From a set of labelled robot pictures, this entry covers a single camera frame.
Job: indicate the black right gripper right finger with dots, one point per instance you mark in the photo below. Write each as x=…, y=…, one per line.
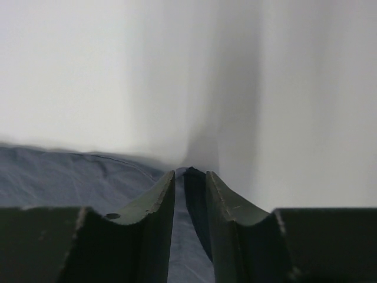
x=249, y=244

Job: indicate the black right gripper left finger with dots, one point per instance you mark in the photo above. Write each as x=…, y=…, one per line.
x=77, y=244

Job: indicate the blue printed garment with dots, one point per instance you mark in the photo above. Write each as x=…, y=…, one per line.
x=34, y=177

